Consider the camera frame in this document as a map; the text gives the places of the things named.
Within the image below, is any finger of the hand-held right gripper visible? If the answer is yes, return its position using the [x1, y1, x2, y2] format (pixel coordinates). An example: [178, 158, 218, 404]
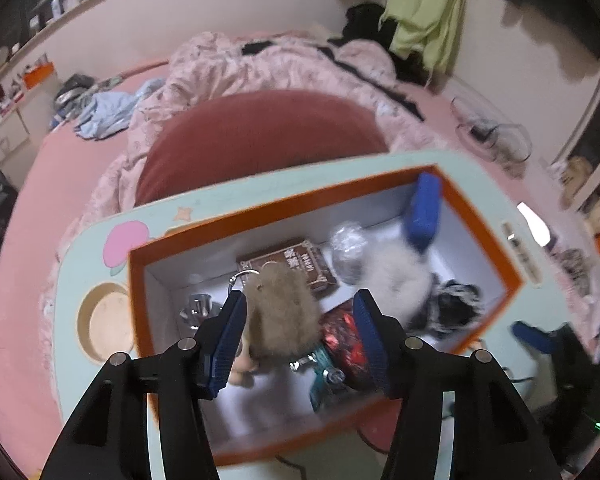
[511, 321, 563, 358]

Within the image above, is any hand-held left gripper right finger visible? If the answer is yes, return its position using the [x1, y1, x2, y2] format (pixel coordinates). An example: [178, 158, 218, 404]
[352, 288, 563, 480]

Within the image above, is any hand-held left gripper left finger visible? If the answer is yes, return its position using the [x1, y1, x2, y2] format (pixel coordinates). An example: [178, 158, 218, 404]
[40, 290, 248, 480]

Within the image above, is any brown furry pouch keychain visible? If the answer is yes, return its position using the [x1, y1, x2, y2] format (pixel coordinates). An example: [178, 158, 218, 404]
[227, 269, 323, 361]

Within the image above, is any white fluffy scrunchie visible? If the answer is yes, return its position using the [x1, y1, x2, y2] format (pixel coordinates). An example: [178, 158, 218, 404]
[352, 245, 438, 326]

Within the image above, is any bubble wrap ball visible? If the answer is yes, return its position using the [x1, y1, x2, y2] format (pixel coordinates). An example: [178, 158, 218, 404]
[328, 222, 376, 286]

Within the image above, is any orange cardboard box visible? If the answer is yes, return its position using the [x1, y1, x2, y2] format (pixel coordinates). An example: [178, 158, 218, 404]
[128, 164, 526, 467]

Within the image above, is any mint green cartoon desktop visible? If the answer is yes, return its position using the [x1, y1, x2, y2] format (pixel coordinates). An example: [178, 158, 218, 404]
[55, 149, 581, 480]

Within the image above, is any red patterned pouch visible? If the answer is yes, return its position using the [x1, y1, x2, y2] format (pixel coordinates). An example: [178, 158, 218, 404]
[320, 307, 381, 393]

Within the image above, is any small metal cup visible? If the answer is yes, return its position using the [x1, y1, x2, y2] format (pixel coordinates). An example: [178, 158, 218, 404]
[179, 292, 226, 331]

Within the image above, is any black and white scrunchie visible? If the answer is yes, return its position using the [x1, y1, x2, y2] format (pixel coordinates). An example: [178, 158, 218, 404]
[412, 275, 483, 343]

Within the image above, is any brown printed packet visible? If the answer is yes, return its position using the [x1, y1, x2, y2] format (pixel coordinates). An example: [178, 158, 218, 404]
[236, 238, 340, 301]

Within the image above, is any blue case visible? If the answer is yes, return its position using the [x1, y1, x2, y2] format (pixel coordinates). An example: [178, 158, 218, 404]
[402, 172, 443, 253]

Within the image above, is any red cushion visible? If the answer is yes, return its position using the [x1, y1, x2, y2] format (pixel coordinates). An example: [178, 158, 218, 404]
[135, 89, 391, 206]

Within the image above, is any pink bed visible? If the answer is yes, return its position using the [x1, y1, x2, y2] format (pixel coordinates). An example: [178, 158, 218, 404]
[0, 57, 600, 461]

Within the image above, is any light blue clothing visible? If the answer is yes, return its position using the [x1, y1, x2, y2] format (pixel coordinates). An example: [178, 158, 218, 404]
[72, 77, 166, 141]

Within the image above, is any long black garment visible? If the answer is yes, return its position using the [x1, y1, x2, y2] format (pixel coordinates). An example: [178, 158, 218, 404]
[240, 40, 426, 121]

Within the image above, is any pink floral blanket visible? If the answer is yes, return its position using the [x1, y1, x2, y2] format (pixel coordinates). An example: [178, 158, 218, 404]
[75, 31, 456, 241]

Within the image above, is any dark patterned clothing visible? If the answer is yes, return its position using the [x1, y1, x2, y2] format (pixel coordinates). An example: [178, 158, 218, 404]
[52, 74, 98, 116]

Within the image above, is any white nightstand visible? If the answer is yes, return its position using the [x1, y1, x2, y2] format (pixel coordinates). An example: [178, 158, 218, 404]
[0, 105, 36, 181]

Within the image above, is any black clothing pile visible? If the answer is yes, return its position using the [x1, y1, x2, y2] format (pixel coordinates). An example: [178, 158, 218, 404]
[327, 2, 431, 81]

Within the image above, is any small orange box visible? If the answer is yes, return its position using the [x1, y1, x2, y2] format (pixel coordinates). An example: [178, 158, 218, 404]
[22, 61, 56, 90]

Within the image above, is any dark hanging garment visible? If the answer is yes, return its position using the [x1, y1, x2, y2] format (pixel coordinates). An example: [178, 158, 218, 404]
[497, 0, 600, 58]

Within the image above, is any green hanging garment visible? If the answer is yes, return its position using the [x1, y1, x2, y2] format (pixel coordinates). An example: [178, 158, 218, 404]
[380, 0, 473, 78]

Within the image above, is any teal keychain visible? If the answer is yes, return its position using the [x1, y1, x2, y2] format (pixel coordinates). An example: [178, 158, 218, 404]
[290, 347, 351, 413]

